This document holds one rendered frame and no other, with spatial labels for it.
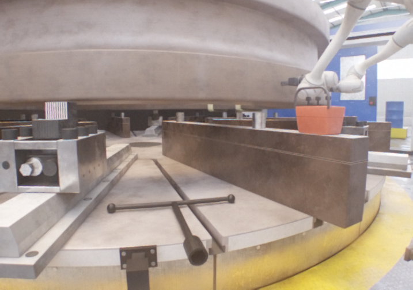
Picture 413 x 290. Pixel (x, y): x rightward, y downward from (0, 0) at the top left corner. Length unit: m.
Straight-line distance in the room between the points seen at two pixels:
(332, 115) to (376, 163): 1.22
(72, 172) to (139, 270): 0.50
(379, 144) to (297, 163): 2.39
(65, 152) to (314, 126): 1.05
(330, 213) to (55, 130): 1.23
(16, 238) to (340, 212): 1.16
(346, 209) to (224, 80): 0.94
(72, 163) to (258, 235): 0.80
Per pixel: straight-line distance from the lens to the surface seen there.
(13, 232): 0.93
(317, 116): 1.22
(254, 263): 1.24
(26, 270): 0.92
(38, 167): 1.27
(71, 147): 1.13
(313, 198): 1.28
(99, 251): 1.03
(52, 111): 1.38
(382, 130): 3.61
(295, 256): 1.39
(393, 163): 2.37
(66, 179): 1.16
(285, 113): 7.41
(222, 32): 1.80
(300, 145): 1.29
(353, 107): 6.46
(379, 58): 1.95
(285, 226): 1.22
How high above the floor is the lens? 0.78
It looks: 5 degrees down
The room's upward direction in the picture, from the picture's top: straight up
